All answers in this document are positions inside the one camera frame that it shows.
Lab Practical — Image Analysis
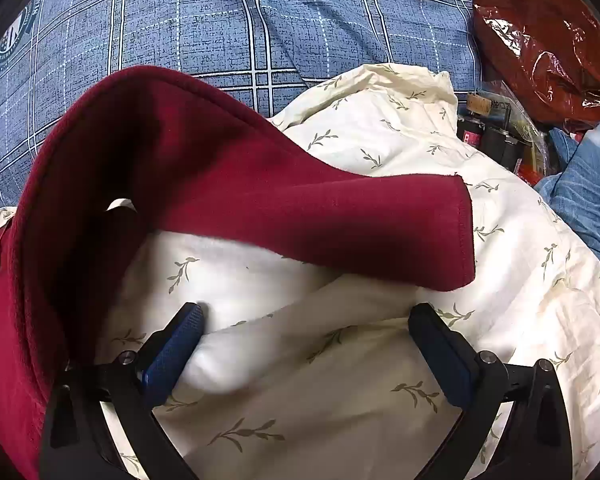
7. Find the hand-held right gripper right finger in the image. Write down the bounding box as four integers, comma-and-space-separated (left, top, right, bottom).
407, 302, 573, 480

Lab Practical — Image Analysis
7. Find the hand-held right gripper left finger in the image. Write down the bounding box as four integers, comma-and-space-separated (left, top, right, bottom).
39, 302, 206, 480

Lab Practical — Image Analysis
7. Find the dark red knit garment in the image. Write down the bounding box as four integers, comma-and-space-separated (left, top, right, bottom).
0, 66, 477, 480

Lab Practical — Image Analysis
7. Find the cream leaf-print pillow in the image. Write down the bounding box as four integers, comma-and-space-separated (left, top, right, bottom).
0, 62, 600, 480

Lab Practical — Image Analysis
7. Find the light blue crumpled cloth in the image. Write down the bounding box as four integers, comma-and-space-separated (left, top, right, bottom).
535, 105, 600, 271

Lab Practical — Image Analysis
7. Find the clear bag of dark bottles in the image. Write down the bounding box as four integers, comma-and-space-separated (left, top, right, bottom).
456, 91, 552, 183

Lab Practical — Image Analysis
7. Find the blue plaid bed sheet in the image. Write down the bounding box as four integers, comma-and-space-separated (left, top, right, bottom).
0, 0, 486, 211

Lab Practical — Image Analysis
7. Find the red-brown plastic bag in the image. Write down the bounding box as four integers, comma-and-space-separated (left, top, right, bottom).
472, 0, 600, 133

